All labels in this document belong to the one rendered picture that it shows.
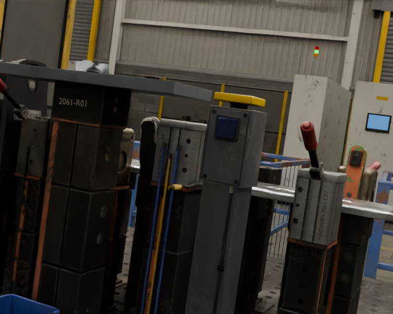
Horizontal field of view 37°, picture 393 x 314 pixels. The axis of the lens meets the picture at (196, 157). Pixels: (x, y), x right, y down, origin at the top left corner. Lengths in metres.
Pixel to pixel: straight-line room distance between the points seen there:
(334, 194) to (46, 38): 4.04
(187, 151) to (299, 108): 8.08
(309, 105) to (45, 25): 5.19
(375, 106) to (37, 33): 5.60
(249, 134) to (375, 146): 8.16
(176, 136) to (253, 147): 0.23
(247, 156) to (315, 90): 8.24
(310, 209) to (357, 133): 8.03
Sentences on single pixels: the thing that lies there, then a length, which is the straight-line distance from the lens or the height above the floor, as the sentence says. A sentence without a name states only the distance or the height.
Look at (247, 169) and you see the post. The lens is 0.84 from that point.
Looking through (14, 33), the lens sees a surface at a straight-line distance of 4.50.
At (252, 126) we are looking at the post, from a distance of 0.84.
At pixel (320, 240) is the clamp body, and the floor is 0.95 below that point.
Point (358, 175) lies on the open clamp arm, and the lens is 1.29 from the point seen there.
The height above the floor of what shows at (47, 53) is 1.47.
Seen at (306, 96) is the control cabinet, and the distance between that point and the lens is 9.09.
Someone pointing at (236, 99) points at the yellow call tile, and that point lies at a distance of 0.85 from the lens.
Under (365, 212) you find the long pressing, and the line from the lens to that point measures 1.07.
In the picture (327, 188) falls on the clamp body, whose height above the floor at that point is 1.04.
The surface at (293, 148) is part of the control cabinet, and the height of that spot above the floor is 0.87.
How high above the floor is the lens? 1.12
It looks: 4 degrees down
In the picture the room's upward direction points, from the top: 8 degrees clockwise
